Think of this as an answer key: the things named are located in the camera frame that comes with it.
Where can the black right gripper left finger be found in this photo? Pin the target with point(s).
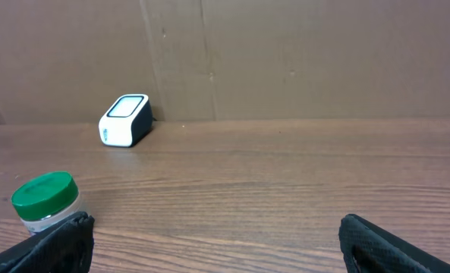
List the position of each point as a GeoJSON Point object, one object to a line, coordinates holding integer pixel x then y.
{"type": "Point", "coordinates": [64, 247]}

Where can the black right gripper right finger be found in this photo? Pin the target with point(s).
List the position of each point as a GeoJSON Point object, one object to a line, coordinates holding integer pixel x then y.
{"type": "Point", "coordinates": [367, 248]}

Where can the green lid jar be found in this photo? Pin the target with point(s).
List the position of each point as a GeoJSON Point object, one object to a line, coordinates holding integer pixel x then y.
{"type": "Point", "coordinates": [46, 200]}

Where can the white barcode scanner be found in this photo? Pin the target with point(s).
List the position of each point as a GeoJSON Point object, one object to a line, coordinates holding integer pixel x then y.
{"type": "Point", "coordinates": [127, 121]}

